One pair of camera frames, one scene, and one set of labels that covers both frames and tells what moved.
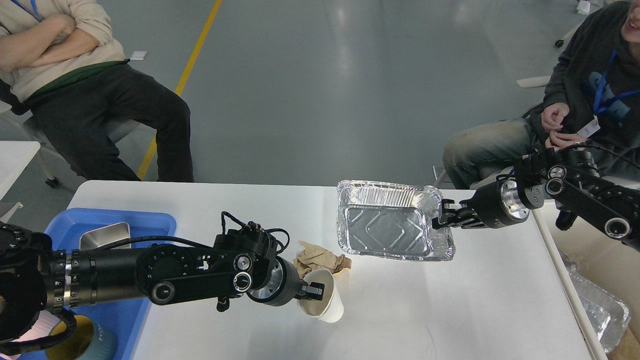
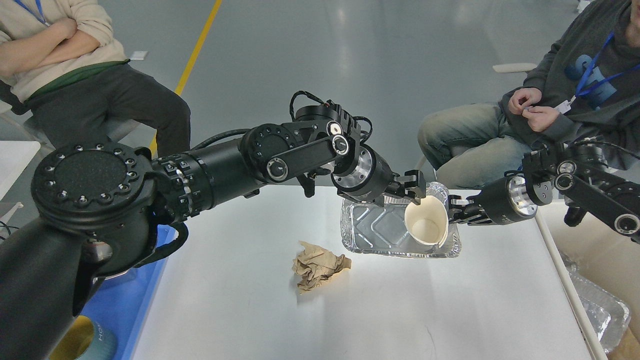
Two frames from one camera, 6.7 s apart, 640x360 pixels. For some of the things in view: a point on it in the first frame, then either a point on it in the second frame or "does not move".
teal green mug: [91, 340] does not move
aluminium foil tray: [391, 220] does not move
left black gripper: [283, 286] → [372, 176]
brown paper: [309, 258] does not move
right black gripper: [501, 203] does not move
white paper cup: [330, 309] → [428, 222]
